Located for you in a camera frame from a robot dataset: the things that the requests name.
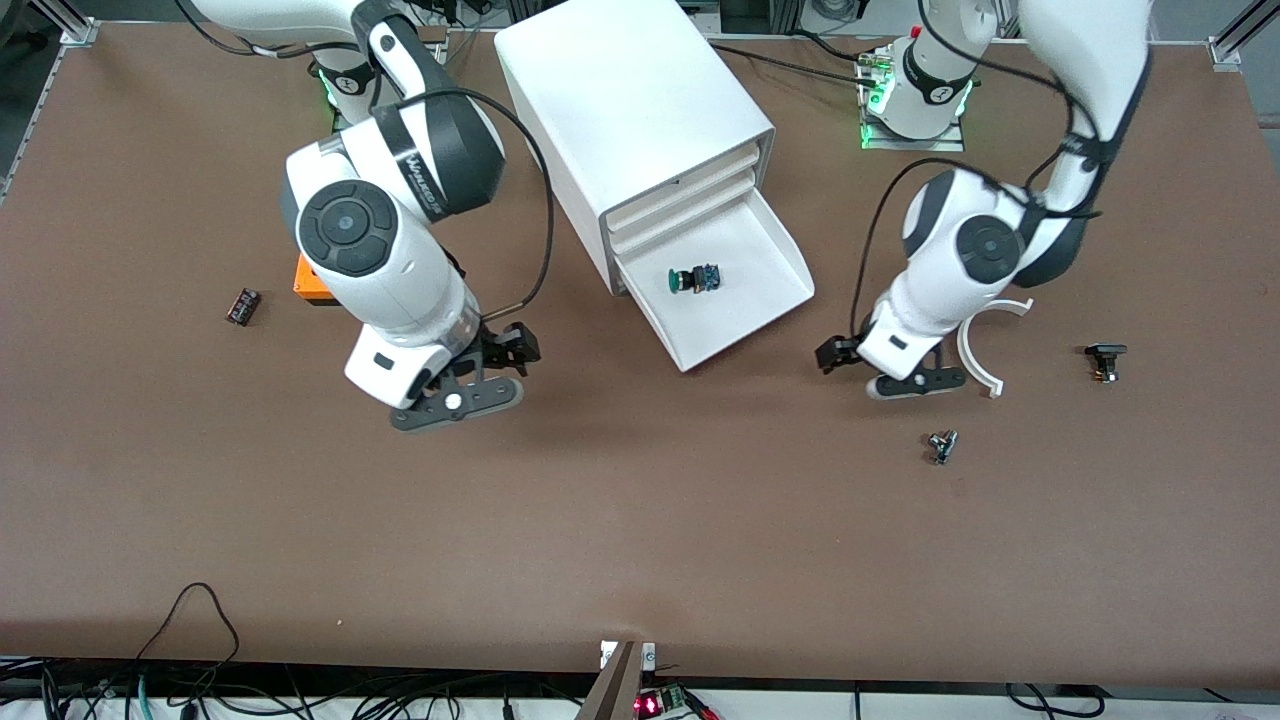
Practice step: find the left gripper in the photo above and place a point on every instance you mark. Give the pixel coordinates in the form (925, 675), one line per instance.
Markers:
(834, 352)

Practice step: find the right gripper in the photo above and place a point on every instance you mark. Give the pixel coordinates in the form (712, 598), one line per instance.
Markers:
(503, 346)

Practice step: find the white plastic drawer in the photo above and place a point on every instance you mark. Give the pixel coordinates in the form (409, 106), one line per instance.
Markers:
(740, 320)
(700, 203)
(700, 178)

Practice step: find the green push button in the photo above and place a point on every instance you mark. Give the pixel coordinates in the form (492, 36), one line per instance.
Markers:
(700, 278)

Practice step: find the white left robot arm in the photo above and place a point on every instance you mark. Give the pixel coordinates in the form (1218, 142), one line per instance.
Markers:
(1090, 60)

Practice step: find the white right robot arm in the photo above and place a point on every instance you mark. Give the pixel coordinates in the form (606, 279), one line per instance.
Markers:
(420, 290)

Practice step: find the white drawer cabinet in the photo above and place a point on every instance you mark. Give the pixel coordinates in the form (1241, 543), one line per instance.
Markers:
(620, 100)

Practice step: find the small silver metal clip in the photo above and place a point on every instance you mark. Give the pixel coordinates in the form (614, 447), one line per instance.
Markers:
(940, 446)

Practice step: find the orange box with hole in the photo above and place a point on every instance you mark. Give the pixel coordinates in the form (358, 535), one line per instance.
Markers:
(305, 285)

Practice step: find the small black terminal block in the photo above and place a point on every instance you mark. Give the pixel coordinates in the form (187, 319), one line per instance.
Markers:
(243, 306)

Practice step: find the circuit board with red light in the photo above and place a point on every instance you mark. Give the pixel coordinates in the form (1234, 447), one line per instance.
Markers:
(665, 700)

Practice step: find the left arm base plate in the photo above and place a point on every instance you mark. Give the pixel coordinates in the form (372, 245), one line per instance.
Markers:
(950, 145)

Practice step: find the black capped metal switch part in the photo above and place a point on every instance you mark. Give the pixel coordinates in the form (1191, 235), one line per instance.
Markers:
(1105, 352)

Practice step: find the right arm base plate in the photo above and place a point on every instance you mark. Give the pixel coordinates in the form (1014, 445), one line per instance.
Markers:
(337, 126)

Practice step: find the aluminium frame profile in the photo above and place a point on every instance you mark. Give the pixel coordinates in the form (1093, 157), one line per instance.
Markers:
(75, 28)
(1225, 48)

